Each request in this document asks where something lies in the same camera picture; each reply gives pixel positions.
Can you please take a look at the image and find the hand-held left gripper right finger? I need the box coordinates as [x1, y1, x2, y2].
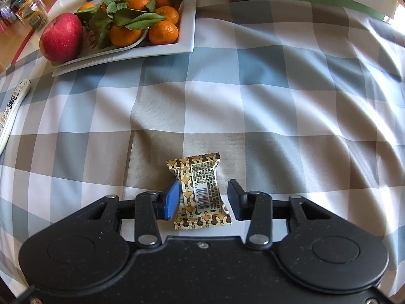
[227, 179, 333, 250]

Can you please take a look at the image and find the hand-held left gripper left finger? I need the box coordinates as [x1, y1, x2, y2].
[77, 179, 183, 249]

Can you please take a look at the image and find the gold brown patterned snack packet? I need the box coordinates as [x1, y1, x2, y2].
[166, 153, 233, 230]

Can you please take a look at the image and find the blue grey checked tablecloth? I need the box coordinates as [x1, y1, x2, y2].
[0, 0, 405, 295]

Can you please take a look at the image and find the white rectangular plate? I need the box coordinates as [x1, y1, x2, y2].
[51, 0, 198, 77]

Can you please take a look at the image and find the pile of leafy tangerines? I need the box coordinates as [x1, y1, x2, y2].
[76, 0, 187, 47]

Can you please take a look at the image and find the white remote control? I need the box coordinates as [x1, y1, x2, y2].
[0, 79, 31, 154]

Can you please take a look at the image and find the red apple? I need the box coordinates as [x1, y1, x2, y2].
[39, 13, 84, 63]

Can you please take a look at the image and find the clear jar with green label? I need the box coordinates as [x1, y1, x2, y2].
[19, 0, 49, 29]

